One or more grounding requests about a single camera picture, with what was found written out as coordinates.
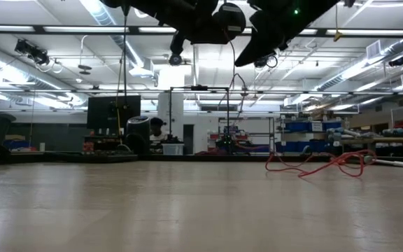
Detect grey-handled screwdriver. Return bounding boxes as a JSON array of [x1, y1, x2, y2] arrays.
[[364, 155, 403, 168]]

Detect blue crate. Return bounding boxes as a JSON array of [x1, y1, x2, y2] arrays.
[[2, 139, 31, 151]]

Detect white plastic tub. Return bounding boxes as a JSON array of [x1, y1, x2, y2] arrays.
[[162, 143, 185, 155]]

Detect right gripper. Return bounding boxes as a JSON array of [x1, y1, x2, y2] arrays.
[[234, 0, 341, 67]]

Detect black ceiling camera rig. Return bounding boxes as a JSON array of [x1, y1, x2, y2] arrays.
[[14, 38, 51, 67]]

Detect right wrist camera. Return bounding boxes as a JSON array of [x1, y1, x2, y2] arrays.
[[248, 0, 286, 34]]

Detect red cord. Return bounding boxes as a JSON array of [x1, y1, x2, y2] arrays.
[[222, 31, 378, 179]]

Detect wooden workbench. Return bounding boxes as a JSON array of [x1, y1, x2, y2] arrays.
[[339, 136, 403, 157]]

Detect black round-lens ceiling camera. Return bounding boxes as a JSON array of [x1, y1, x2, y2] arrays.
[[169, 52, 184, 67]]

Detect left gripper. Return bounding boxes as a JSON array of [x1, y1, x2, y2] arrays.
[[166, 0, 224, 55]]

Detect black table frame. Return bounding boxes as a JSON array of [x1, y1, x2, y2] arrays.
[[0, 134, 403, 166]]

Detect grey wrapped bundle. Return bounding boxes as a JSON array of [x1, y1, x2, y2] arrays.
[[327, 127, 374, 139], [381, 127, 403, 138]]

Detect black camera stand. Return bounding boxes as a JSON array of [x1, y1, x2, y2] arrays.
[[168, 85, 230, 155]]

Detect black monitor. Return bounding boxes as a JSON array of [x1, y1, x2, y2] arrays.
[[86, 94, 142, 130]]

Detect black ceiling camera with cable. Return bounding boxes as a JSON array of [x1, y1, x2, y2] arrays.
[[253, 52, 278, 69]]

